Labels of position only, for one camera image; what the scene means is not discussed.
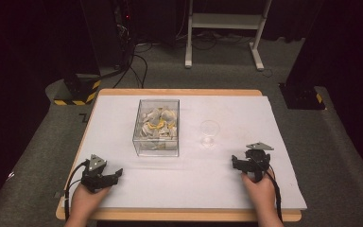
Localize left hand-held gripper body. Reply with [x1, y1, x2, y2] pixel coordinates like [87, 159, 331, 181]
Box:
[80, 154, 112, 194]

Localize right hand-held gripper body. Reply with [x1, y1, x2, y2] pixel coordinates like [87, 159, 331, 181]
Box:
[245, 142, 274, 183]

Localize clear plastic drawer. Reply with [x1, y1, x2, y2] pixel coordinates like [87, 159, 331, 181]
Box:
[133, 105, 180, 156]

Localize pile of tea bags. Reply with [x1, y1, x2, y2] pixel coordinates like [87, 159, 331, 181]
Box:
[139, 107, 179, 151]

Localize clear plastic box shell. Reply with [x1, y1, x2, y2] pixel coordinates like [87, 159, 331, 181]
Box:
[131, 98, 181, 158]

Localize person's left hand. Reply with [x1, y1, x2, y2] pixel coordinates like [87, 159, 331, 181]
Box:
[70, 183, 112, 221]

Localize person's right hand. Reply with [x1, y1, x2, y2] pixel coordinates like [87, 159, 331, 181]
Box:
[240, 168, 277, 219]

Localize white table mat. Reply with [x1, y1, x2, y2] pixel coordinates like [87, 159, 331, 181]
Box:
[63, 95, 308, 211]

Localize clear plastic cup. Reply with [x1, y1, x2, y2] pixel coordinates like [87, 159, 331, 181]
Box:
[199, 119, 221, 149]

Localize wooden table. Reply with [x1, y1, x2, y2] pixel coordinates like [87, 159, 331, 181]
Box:
[55, 88, 303, 222]

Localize black stand base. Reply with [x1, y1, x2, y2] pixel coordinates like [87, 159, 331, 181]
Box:
[278, 82, 326, 111]

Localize black stand with striped base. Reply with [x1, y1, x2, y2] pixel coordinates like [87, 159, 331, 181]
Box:
[53, 71, 103, 107]

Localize white metal stand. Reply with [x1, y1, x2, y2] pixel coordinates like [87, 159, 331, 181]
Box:
[184, 0, 273, 72]

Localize dark equipment rack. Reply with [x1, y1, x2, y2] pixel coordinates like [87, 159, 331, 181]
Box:
[112, 0, 137, 69]

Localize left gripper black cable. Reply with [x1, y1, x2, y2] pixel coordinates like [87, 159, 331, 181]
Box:
[63, 159, 90, 221]

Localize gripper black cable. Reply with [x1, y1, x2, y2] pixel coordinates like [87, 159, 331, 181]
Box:
[254, 156, 284, 223]
[63, 159, 90, 221]

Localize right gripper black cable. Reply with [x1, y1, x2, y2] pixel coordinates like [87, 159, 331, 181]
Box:
[254, 156, 284, 223]

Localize black floor cables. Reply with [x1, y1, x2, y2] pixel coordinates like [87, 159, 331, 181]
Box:
[112, 42, 154, 90]

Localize cables under white stand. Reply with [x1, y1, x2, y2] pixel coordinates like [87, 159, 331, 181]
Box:
[174, 29, 254, 52]

